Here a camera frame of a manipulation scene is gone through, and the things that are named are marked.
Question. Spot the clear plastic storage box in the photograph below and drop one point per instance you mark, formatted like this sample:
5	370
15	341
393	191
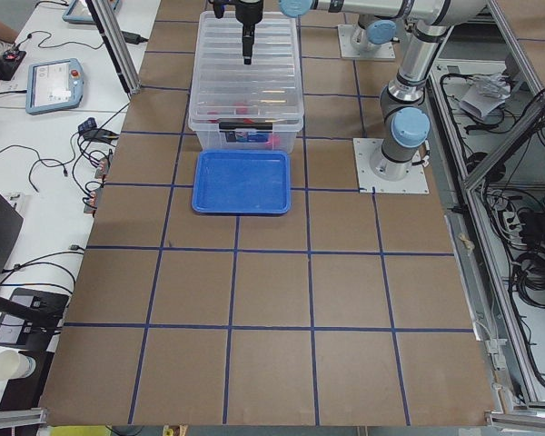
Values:
247	134

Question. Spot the white paper cup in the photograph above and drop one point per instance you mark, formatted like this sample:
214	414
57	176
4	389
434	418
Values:
14	365

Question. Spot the clear plastic box lid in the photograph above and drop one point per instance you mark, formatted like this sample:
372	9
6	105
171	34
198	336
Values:
247	68

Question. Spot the black box latch handle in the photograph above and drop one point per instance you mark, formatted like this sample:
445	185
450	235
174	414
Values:
232	125

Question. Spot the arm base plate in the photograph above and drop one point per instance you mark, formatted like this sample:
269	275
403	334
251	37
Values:
384	53
376	174

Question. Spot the blue plastic tray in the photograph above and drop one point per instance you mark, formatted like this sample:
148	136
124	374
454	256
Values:
242	182

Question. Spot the black power adapter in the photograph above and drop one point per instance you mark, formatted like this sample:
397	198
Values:
133	38

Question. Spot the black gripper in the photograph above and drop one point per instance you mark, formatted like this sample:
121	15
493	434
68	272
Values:
246	12

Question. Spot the aluminium frame post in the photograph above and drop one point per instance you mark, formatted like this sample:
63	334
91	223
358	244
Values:
111	34

